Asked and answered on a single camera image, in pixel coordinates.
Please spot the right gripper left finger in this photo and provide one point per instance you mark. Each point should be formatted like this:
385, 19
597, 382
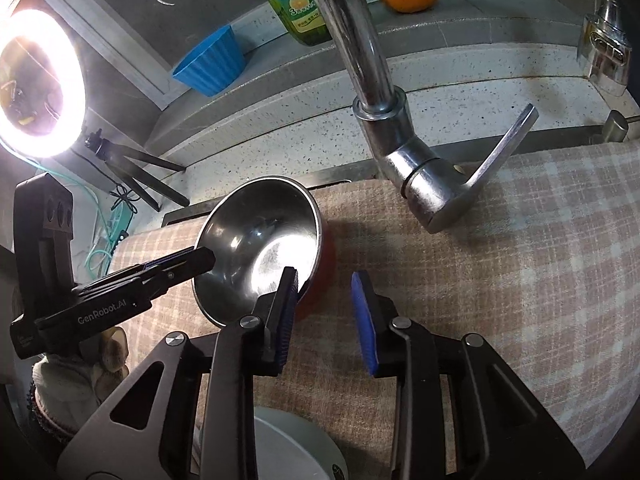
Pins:
187, 410

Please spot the white ceramic bowl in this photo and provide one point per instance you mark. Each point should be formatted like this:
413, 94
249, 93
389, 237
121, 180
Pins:
295, 447

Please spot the red steel bowl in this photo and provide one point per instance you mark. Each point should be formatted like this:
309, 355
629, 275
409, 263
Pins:
256, 231

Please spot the blue ribbed plastic bowl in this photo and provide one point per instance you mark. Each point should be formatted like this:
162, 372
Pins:
213, 64

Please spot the bright ring light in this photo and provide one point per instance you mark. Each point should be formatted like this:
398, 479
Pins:
43, 92

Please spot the black mini tripod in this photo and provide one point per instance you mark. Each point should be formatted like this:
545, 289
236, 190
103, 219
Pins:
123, 163

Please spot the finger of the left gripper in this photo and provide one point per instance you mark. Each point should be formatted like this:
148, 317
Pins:
153, 279

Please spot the plaid checkered cloth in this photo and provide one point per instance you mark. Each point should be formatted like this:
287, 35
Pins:
545, 266

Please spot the white gloved left hand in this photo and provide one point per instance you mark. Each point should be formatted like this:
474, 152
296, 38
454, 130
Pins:
67, 390

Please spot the chrome kitchen faucet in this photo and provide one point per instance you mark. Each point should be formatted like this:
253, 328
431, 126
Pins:
437, 194

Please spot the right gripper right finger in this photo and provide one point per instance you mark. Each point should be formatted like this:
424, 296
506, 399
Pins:
461, 411

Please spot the teal round power strip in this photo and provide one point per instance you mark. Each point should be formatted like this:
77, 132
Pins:
118, 225

